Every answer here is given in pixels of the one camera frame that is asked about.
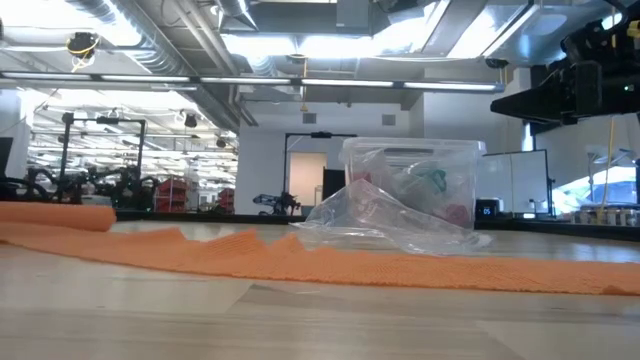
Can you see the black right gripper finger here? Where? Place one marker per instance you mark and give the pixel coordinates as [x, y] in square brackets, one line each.
[540, 102]

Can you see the clear plastic zip bag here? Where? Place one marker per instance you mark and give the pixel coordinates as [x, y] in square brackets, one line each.
[370, 215]

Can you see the orange elastic bandage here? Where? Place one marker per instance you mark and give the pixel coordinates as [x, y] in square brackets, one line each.
[300, 265]

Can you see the small background robot arm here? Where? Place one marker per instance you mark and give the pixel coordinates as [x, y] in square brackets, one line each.
[280, 202]

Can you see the black background robot arm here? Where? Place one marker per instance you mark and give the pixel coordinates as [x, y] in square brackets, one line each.
[35, 187]

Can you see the white board panel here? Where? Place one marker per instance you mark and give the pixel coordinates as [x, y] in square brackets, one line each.
[520, 180]

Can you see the clear plastic storage bin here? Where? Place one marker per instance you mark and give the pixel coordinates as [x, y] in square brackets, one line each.
[450, 160]

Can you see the small black digital clock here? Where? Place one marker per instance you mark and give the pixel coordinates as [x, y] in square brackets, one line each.
[487, 210]

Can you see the green item in bin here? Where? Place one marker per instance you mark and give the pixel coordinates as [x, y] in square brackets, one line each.
[439, 179]

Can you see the row of jars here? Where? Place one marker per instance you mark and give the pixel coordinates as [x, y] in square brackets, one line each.
[610, 217]

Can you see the red item in bin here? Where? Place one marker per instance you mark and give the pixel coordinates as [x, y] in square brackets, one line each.
[457, 215]

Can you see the black upright panel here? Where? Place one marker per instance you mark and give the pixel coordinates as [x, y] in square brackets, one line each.
[334, 182]

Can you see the black pendant lamp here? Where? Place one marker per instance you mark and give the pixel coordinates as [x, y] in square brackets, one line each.
[221, 142]
[190, 120]

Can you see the small red shelf rack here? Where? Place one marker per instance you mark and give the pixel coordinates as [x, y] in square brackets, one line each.
[227, 197]

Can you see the large red shelf rack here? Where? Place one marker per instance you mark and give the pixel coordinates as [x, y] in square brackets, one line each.
[170, 192]

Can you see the long ceiling light bar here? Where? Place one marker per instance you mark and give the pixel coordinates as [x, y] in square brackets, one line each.
[150, 78]

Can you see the black monitor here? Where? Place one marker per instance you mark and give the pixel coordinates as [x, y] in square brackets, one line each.
[6, 155]

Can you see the black dome security camera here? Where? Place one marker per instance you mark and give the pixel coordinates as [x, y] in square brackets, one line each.
[496, 63]

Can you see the grey wall vent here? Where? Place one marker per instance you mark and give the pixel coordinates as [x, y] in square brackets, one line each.
[389, 119]
[309, 118]

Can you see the black metal frame stand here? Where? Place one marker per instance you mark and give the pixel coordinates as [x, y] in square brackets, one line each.
[320, 134]

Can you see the black metal rig frame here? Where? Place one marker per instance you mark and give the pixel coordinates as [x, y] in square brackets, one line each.
[120, 120]

